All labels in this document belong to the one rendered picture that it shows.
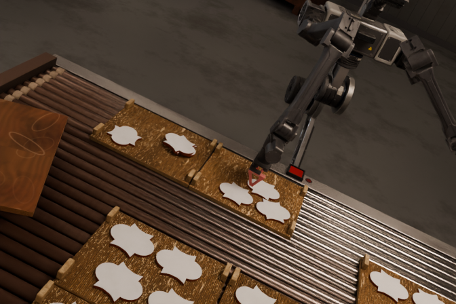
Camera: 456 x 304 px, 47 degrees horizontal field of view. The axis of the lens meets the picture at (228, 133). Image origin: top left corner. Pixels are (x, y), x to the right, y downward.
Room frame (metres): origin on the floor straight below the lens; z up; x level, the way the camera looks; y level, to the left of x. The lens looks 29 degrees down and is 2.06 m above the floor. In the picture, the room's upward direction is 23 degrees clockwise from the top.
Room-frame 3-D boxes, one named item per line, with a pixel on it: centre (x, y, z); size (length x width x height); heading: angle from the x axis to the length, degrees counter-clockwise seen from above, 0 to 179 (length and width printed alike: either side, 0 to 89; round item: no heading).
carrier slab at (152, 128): (1.76, 0.24, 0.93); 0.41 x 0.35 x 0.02; 85
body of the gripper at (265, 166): (1.74, -0.17, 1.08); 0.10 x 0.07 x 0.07; 173
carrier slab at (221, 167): (1.72, -0.17, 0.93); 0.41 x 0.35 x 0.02; 84
